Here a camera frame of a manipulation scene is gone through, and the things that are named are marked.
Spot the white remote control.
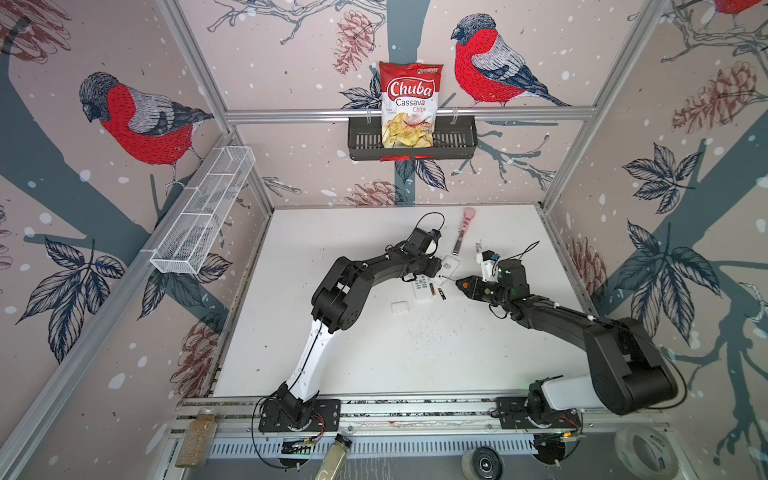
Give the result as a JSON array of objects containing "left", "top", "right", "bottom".
[
  {"left": 439, "top": 255, "right": 461, "bottom": 278},
  {"left": 413, "top": 275, "right": 433, "bottom": 302}
]

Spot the white battery cover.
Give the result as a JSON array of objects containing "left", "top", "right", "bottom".
[{"left": 391, "top": 301, "right": 410, "bottom": 315}]

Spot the orange black screwdriver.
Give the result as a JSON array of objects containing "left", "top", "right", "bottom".
[{"left": 433, "top": 275, "right": 462, "bottom": 291}]

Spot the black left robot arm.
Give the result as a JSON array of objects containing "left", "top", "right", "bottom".
[{"left": 275, "top": 227, "right": 442, "bottom": 426}]

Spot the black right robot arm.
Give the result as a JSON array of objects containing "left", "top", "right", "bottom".
[{"left": 455, "top": 259, "right": 679, "bottom": 415}]

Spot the red cassava chips bag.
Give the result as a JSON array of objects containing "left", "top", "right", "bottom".
[{"left": 379, "top": 62, "right": 443, "bottom": 148}]

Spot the beige grain filled bottle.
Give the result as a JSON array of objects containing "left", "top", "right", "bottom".
[{"left": 315, "top": 434, "right": 353, "bottom": 480}]

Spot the clear tape roll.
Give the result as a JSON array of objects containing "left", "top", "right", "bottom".
[{"left": 614, "top": 425, "right": 679, "bottom": 480}]

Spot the brown grain filled bottle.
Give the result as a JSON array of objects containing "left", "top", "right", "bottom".
[{"left": 175, "top": 407, "right": 218, "bottom": 468}]

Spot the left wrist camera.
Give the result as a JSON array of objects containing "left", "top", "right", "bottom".
[{"left": 424, "top": 229, "right": 442, "bottom": 255}]

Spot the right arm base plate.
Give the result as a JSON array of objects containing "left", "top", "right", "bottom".
[{"left": 494, "top": 397, "right": 583, "bottom": 430}]

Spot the black wire basket shelf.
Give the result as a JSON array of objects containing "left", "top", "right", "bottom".
[{"left": 347, "top": 116, "right": 478, "bottom": 161}]

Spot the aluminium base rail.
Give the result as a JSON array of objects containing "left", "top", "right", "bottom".
[{"left": 162, "top": 394, "right": 669, "bottom": 462}]

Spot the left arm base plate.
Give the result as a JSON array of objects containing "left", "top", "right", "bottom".
[{"left": 256, "top": 395, "right": 341, "bottom": 433}]

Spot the white mesh wire tray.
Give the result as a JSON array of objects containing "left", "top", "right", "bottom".
[{"left": 150, "top": 146, "right": 255, "bottom": 275}]

